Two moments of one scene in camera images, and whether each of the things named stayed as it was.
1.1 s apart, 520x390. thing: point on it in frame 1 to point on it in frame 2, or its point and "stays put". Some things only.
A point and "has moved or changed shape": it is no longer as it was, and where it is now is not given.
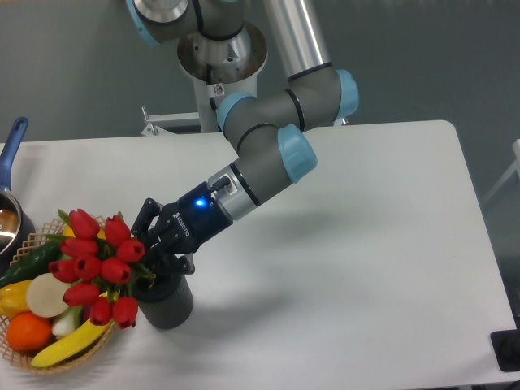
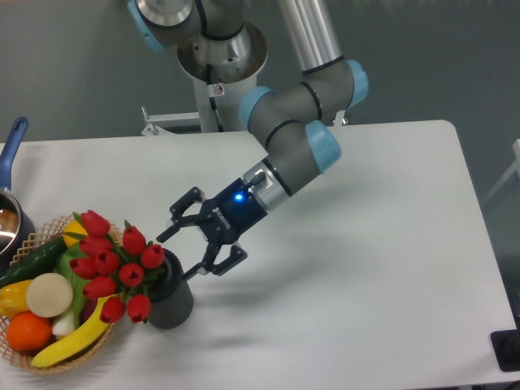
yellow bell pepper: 13,299 stays put
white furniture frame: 514,168 stays put
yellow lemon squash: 68,232 to 73,231
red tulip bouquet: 101,264 has moved or changed shape
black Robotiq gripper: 192,219 to 222,221
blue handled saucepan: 16,226 stays put
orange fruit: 29,332 stays put
